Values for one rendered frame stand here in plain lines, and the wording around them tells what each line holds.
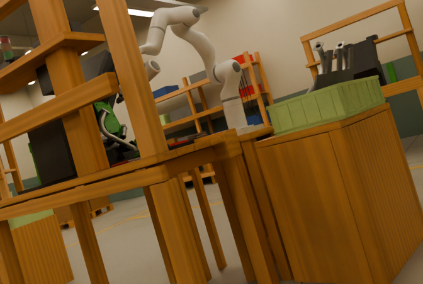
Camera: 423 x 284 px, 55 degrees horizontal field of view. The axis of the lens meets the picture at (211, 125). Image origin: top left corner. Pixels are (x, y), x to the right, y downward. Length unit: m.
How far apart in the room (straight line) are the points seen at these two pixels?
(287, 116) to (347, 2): 5.43
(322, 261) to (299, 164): 0.51
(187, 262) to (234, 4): 6.93
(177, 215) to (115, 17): 0.88
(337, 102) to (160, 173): 0.90
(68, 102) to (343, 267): 1.54
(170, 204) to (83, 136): 0.56
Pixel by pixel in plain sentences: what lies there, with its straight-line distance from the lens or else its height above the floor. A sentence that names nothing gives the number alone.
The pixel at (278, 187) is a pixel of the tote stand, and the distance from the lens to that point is 2.24.
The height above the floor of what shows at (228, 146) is 0.81.
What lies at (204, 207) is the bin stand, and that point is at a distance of 2.86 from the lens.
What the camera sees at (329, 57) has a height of 1.10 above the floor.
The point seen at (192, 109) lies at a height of 1.53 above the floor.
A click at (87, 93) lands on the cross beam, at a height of 1.22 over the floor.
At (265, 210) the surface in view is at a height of 0.41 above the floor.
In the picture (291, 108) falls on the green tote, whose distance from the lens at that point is 2.14.
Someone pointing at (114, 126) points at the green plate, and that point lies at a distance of 2.46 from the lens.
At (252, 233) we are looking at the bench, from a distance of 2.29.
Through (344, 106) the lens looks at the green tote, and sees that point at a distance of 2.02.
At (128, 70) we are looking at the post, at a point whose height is 1.25.
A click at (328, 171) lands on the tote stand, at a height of 0.57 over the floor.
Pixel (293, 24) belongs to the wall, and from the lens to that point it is 7.72.
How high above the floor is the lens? 0.88
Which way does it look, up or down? 2 degrees up
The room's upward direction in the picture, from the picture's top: 16 degrees counter-clockwise
